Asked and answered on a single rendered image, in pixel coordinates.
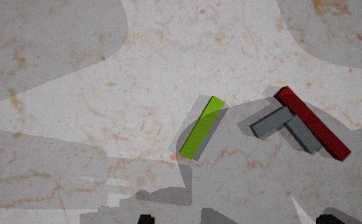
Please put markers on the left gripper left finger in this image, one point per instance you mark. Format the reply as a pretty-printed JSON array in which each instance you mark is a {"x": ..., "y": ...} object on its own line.
[{"x": 146, "y": 219}]

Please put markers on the lime green rod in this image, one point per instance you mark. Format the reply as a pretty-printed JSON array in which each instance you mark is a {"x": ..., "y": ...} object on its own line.
[{"x": 201, "y": 127}]

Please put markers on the grey rectangular rod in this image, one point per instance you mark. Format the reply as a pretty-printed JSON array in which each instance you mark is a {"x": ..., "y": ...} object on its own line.
[
  {"x": 271, "y": 121},
  {"x": 302, "y": 134}
]

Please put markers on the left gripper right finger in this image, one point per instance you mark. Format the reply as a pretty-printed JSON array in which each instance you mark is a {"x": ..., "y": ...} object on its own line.
[{"x": 328, "y": 219}]

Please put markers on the dark red rectangular bar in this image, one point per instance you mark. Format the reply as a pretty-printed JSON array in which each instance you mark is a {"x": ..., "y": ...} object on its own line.
[{"x": 329, "y": 141}]

